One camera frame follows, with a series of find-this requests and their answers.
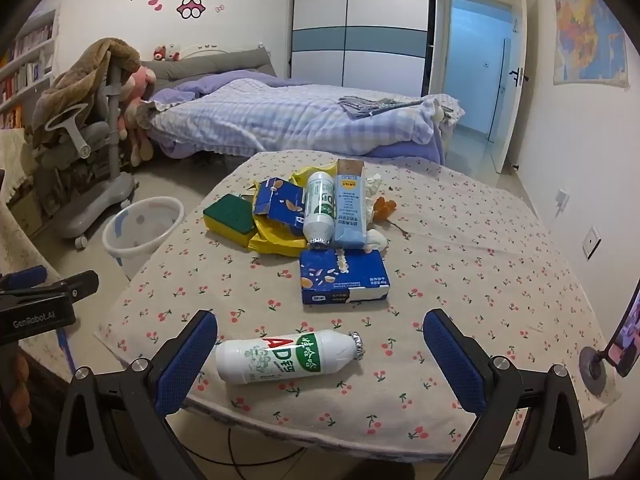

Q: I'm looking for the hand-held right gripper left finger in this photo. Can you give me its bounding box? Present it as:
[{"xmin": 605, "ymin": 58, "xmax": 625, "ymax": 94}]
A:
[{"xmin": 54, "ymin": 309, "xmax": 221, "ymax": 480}]

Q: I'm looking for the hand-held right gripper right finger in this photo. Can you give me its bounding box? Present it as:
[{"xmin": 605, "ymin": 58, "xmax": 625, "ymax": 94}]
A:
[{"xmin": 422, "ymin": 308, "xmax": 591, "ymax": 480}]

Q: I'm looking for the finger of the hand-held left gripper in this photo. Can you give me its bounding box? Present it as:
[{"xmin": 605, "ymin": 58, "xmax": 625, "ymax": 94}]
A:
[
  {"xmin": 0, "ymin": 266, "xmax": 48, "ymax": 291},
  {"xmin": 30, "ymin": 270, "xmax": 100, "ymax": 305}
]

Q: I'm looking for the white plastic bin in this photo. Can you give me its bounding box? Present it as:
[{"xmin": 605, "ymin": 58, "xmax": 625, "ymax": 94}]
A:
[{"xmin": 102, "ymin": 196, "xmax": 185, "ymax": 281}]

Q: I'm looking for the white bottle red lettering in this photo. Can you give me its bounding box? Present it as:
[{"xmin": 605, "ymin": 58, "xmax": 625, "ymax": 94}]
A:
[{"xmin": 215, "ymin": 330, "xmax": 365, "ymax": 386}]

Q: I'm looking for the blue tissue box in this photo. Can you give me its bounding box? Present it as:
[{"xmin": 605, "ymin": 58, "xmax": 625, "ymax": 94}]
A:
[{"xmin": 299, "ymin": 249, "xmax": 391, "ymax": 306}]

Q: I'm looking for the yellow plastic packet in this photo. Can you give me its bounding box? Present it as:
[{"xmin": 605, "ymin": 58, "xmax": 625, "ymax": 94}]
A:
[{"xmin": 247, "ymin": 167, "xmax": 321, "ymax": 257}]

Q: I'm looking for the green yellow sponge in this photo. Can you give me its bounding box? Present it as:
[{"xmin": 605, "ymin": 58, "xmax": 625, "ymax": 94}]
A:
[{"xmin": 202, "ymin": 193, "xmax": 258, "ymax": 248}]

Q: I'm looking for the torn white paper envelope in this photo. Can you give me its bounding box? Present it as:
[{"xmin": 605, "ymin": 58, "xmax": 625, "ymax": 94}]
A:
[{"xmin": 252, "ymin": 177, "xmax": 307, "ymax": 226}]

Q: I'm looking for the light blue drink carton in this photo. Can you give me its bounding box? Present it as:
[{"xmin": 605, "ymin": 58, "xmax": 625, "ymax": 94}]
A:
[{"xmin": 332, "ymin": 158, "xmax": 368, "ymax": 250}]

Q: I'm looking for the white paper wrapper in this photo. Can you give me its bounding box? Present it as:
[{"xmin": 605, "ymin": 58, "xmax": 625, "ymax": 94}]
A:
[{"xmin": 364, "ymin": 172, "xmax": 383, "ymax": 221}]

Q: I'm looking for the white bottle green label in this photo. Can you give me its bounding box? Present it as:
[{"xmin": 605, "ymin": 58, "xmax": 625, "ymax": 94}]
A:
[{"xmin": 302, "ymin": 170, "xmax": 337, "ymax": 251}]

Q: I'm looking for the person's left hand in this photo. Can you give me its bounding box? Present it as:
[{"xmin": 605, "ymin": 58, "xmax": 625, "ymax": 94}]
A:
[{"xmin": 13, "ymin": 351, "xmax": 33, "ymax": 429}]

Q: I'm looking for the cherry print tablecloth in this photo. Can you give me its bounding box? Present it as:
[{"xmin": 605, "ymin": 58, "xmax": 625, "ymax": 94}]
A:
[{"xmin": 95, "ymin": 149, "xmax": 621, "ymax": 448}]

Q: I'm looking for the grey desk chair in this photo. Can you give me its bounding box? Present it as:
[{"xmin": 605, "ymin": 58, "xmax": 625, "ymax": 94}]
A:
[{"xmin": 42, "ymin": 52, "xmax": 138, "ymax": 248}]

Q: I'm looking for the smartphone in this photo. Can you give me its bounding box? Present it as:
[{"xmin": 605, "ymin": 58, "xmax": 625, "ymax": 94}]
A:
[{"xmin": 607, "ymin": 277, "xmax": 640, "ymax": 378}]

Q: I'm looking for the brown fleece blanket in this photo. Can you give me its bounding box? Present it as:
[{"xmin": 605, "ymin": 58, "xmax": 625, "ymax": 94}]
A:
[{"xmin": 30, "ymin": 37, "xmax": 143, "ymax": 133}]

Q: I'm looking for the pink plush toy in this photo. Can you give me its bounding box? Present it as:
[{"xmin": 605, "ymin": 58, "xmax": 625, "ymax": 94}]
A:
[{"xmin": 117, "ymin": 66, "xmax": 158, "ymax": 166}]

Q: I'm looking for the bed with purple sheet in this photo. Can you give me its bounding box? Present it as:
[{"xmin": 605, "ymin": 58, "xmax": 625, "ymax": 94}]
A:
[{"xmin": 350, "ymin": 137, "xmax": 447, "ymax": 166}]

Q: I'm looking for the white bookshelf with books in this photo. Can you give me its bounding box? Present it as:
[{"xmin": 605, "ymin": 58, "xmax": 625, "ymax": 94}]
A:
[{"xmin": 0, "ymin": 7, "xmax": 63, "ymax": 128}]

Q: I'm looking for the white door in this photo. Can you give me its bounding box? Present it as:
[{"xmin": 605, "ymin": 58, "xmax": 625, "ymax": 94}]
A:
[{"xmin": 492, "ymin": 0, "xmax": 530, "ymax": 175}]

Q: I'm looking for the grey headboard cushion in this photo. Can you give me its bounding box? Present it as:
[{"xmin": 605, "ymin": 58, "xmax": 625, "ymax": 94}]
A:
[{"xmin": 140, "ymin": 46, "xmax": 273, "ymax": 83}]

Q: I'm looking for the purple checked duvet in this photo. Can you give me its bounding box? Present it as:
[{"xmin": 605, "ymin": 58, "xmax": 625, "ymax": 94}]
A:
[{"xmin": 147, "ymin": 71, "xmax": 466, "ymax": 166}]

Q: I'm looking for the folded striped cloth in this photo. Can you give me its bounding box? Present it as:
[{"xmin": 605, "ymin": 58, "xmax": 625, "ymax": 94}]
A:
[{"xmin": 337, "ymin": 95, "xmax": 423, "ymax": 121}]

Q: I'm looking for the white blue wardrobe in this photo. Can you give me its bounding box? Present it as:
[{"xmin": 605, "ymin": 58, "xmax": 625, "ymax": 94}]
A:
[{"xmin": 289, "ymin": 0, "xmax": 437, "ymax": 97}]

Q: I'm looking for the black cable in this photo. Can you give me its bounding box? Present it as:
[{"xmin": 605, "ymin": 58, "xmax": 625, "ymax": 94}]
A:
[{"xmin": 226, "ymin": 420, "xmax": 261, "ymax": 480}]

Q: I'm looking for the suction phone mount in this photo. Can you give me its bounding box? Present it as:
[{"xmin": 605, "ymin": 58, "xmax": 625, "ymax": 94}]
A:
[{"xmin": 579, "ymin": 345, "xmax": 608, "ymax": 396}]

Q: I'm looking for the white wall switch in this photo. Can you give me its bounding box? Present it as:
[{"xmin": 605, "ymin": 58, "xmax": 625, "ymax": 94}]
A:
[{"xmin": 582, "ymin": 225, "xmax": 602, "ymax": 260}]

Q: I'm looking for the wall map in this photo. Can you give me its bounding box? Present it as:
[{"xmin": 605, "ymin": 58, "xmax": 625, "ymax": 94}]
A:
[{"xmin": 552, "ymin": 0, "xmax": 630, "ymax": 90}]

